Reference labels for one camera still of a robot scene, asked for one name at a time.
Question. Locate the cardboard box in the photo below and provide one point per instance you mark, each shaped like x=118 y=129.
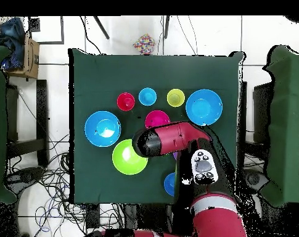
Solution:
x=30 y=61

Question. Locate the pink bowl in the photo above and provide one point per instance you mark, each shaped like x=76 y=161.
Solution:
x=156 y=118

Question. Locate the large light blue bowl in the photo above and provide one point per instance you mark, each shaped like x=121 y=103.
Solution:
x=102 y=128
x=204 y=107

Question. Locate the red cup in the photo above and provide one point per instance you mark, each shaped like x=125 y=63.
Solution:
x=125 y=101

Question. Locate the grey pedestal foot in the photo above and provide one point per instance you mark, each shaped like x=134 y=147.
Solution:
x=256 y=179
x=23 y=175

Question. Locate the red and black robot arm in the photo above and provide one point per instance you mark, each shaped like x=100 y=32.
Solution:
x=173 y=138

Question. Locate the dark green tablecloth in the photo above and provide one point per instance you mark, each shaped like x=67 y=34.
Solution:
x=151 y=74

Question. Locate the colourful patterned box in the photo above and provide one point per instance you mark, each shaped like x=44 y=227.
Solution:
x=144 y=44

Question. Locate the small dark blue bowl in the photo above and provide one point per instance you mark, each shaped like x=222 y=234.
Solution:
x=169 y=185

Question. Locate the green bowl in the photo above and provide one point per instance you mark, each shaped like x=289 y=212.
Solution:
x=125 y=161

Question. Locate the yellow cup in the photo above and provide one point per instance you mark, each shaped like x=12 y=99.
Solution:
x=175 y=98

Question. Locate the light blue cup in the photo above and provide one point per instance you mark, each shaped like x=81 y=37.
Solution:
x=147 y=96

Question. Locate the blue denim cloth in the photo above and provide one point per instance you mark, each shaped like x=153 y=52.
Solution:
x=11 y=34

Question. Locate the black stool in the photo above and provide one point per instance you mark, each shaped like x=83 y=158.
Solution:
x=42 y=111
x=261 y=113

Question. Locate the black tripod leg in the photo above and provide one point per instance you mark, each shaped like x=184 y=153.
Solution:
x=101 y=28
x=167 y=27

